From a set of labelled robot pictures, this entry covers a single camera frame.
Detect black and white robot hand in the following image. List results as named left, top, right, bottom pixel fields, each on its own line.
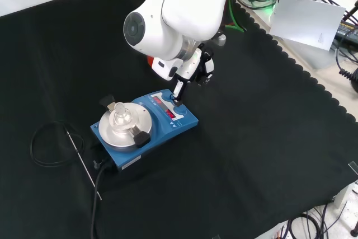
left=172, top=42, right=216, bottom=108

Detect heater with blue base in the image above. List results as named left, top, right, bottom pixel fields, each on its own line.
left=89, top=89, right=199, bottom=172

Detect black cloth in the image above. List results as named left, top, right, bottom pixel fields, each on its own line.
left=0, top=0, right=358, bottom=239

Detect clear round-bottom flask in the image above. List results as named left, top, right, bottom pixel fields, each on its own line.
left=113, top=102, right=132, bottom=125

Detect pale board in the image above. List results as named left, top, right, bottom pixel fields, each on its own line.
left=268, top=0, right=347, bottom=52

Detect black power adapter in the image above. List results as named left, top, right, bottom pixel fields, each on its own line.
left=334, top=20, right=358, bottom=44

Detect clear tape piece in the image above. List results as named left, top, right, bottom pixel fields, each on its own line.
left=347, top=161, right=358, bottom=179

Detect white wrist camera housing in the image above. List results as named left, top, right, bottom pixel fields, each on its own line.
left=147, top=55, right=181, bottom=81

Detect green cable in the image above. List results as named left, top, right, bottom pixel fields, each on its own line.
left=224, top=0, right=247, bottom=32

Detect aluminium heating block, black handles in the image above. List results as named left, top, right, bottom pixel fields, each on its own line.
left=99, top=95, right=150, bottom=148

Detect steel temperature probe with cable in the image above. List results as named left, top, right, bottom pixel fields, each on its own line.
left=30, top=120, right=103, bottom=201

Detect black power cable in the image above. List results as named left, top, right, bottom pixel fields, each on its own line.
left=89, top=158, right=113, bottom=239

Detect black cable bundle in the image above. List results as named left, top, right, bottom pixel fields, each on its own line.
left=278, top=202, right=358, bottom=239

